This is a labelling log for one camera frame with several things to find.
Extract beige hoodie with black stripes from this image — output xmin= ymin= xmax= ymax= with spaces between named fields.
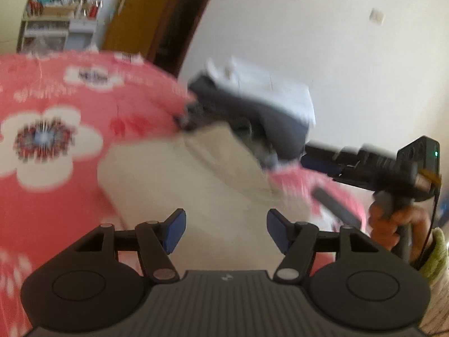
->
xmin=97 ymin=121 xmax=365 ymax=281

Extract cream wardrobe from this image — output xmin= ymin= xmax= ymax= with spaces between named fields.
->
xmin=0 ymin=0 xmax=39 ymax=44

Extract black cable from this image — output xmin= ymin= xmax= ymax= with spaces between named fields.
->
xmin=417 ymin=168 xmax=441 ymax=264

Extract person's right hand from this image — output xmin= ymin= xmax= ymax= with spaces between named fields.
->
xmin=368 ymin=202 xmax=436 ymax=264

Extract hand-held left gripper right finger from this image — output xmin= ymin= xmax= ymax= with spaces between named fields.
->
xmin=267 ymin=209 xmax=381 ymax=283

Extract white folded garment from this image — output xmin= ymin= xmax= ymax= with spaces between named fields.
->
xmin=205 ymin=56 xmax=316 ymax=127

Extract white desk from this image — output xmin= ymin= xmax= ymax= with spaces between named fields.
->
xmin=17 ymin=17 xmax=99 ymax=53

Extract red floral bed blanket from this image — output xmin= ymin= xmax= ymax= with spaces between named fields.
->
xmin=0 ymin=51 xmax=367 ymax=337

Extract wooden door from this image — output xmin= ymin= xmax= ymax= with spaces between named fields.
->
xmin=102 ymin=0 xmax=183 ymax=53

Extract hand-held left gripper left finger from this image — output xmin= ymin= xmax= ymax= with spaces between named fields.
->
xmin=72 ymin=209 xmax=187 ymax=283

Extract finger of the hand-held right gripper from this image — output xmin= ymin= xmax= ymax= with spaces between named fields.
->
xmin=300 ymin=152 xmax=343 ymax=180
xmin=304 ymin=140 xmax=340 ymax=157

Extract wooden door frame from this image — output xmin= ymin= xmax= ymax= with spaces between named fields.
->
xmin=147 ymin=0 xmax=225 ymax=78

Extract cardboard box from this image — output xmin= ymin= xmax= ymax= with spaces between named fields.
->
xmin=42 ymin=5 xmax=76 ymax=17

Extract clear plastic bag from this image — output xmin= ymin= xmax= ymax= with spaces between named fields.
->
xmin=30 ymin=35 xmax=65 ymax=51

